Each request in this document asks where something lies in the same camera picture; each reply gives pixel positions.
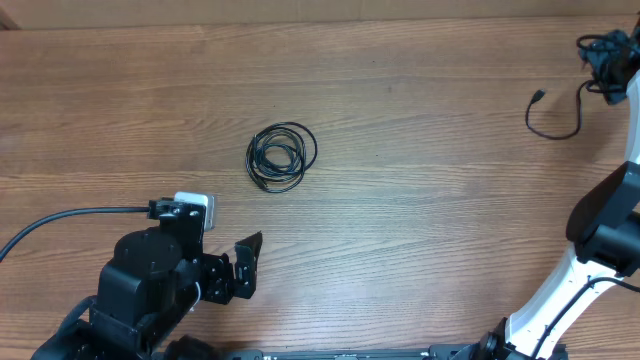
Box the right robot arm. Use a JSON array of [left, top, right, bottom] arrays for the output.
[[454, 30, 639, 360]]

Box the short black USB cable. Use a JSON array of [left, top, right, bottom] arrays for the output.
[[524, 79, 601, 141]]

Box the long black USB cable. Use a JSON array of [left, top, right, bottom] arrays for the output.
[[244, 121, 319, 195]]

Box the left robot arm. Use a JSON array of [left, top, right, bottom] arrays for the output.
[[33, 192, 263, 359]]

